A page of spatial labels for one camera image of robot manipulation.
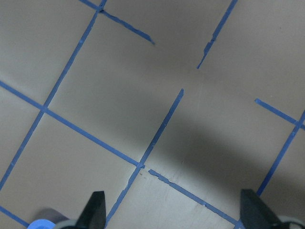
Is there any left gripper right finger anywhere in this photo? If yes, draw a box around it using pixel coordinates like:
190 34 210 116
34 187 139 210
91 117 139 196
240 189 305 229

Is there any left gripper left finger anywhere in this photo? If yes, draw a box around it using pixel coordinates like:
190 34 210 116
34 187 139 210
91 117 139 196
56 191 106 229

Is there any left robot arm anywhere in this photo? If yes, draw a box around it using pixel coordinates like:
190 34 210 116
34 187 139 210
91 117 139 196
27 189 305 229

